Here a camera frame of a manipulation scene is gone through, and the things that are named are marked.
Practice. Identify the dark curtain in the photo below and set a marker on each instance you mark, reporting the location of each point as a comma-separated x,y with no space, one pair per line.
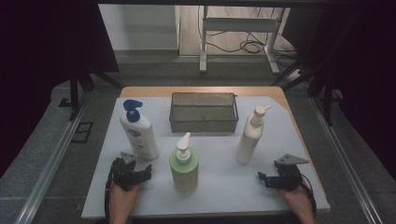
46,62
364,62

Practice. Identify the aluminium floor rail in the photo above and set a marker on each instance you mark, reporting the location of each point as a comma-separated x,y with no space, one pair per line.
345,161
49,168

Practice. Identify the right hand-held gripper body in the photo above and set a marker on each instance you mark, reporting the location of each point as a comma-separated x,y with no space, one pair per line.
289,177

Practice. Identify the black metal stand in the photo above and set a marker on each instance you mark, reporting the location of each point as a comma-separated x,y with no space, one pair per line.
74,90
323,90

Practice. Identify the cream white pump bottle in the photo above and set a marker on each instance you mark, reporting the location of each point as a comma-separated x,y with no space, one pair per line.
249,140

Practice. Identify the white cabinet panel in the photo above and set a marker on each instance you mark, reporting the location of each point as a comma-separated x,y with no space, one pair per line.
138,28

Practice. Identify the white metal desk frame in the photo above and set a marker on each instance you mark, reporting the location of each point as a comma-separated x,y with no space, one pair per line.
239,25

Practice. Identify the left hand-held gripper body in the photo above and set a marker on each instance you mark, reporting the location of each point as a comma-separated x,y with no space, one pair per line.
124,174

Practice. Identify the green bottle with white pump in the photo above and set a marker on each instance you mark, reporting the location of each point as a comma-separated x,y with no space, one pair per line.
184,172

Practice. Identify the white power strip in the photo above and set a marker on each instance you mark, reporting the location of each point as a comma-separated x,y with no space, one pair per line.
294,75

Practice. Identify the white bottle with blue pump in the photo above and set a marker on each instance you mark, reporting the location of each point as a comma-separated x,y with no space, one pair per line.
140,135

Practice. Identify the person's right hand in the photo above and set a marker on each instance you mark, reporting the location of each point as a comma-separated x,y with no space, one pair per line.
297,199

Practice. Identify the pale grey table mat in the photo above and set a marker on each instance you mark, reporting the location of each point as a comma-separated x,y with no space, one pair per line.
218,183

